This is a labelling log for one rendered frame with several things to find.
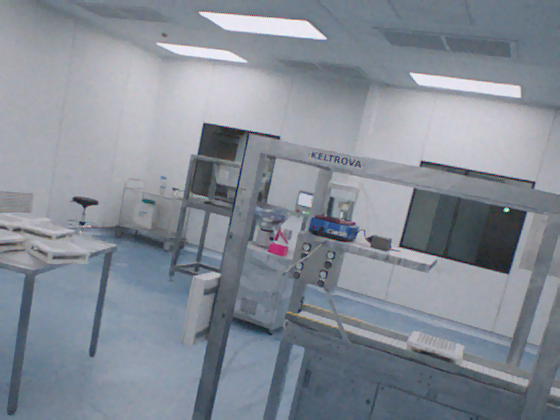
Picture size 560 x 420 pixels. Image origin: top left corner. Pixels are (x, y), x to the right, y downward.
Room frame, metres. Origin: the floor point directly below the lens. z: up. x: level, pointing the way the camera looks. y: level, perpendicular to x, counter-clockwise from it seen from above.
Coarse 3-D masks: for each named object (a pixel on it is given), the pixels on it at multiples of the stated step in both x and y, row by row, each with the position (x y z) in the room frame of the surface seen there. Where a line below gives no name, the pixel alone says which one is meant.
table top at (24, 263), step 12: (84, 240) 3.75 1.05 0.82; (96, 240) 3.84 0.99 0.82; (12, 252) 3.01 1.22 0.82; (24, 252) 3.06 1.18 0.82; (96, 252) 3.49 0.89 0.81; (108, 252) 3.69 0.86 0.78; (0, 264) 2.78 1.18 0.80; (12, 264) 2.77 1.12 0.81; (24, 264) 2.81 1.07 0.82; (36, 264) 2.86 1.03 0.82; (48, 264) 2.90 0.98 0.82; (60, 264) 3.03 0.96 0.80
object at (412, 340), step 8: (416, 336) 2.62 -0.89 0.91; (408, 344) 2.50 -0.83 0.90; (416, 344) 2.48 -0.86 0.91; (424, 344) 2.49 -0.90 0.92; (440, 344) 2.55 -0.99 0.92; (448, 344) 2.58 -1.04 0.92; (432, 352) 2.45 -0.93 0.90; (440, 352) 2.44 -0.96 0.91; (448, 352) 2.45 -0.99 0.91; (456, 352) 2.47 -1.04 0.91
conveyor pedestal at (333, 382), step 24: (312, 360) 2.68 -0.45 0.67; (336, 360) 2.63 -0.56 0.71; (312, 384) 2.68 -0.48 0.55; (336, 384) 2.63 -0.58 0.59; (360, 384) 2.59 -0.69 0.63; (384, 384) 2.54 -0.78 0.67; (408, 384) 2.50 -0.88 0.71; (312, 408) 2.66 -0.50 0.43; (336, 408) 2.62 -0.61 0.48; (360, 408) 2.58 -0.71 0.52; (384, 408) 2.54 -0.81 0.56; (408, 408) 2.50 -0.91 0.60; (432, 408) 2.46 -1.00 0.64; (456, 408) 2.42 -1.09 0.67; (480, 408) 2.38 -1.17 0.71
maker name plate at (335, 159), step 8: (312, 152) 2.01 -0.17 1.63; (320, 152) 2.00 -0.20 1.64; (328, 152) 1.99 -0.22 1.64; (312, 160) 2.00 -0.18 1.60; (320, 160) 1.99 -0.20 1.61; (328, 160) 1.98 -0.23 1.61; (336, 160) 1.97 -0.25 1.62; (344, 160) 1.96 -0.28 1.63; (352, 160) 1.95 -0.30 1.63; (360, 160) 1.94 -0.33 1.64; (352, 168) 1.95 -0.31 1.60; (360, 168) 1.94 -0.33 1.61
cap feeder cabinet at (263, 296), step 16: (256, 256) 5.29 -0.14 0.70; (272, 256) 5.22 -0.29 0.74; (288, 256) 5.29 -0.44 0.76; (256, 272) 5.27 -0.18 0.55; (272, 272) 5.20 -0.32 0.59; (288, 272) 5.19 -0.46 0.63; (240, 288) 5.33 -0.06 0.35; (256, 288) 5.26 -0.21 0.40; (272, 288) 5.19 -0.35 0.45; (288, 288) 5.28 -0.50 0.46; (240, 304) 5.31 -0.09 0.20; (256, 304) 5.25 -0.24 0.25; (272, 304) 5.17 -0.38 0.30; (288, 304) 5.37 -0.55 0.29; (256, 320) 5.23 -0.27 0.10; (272, 320) 5.16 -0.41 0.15
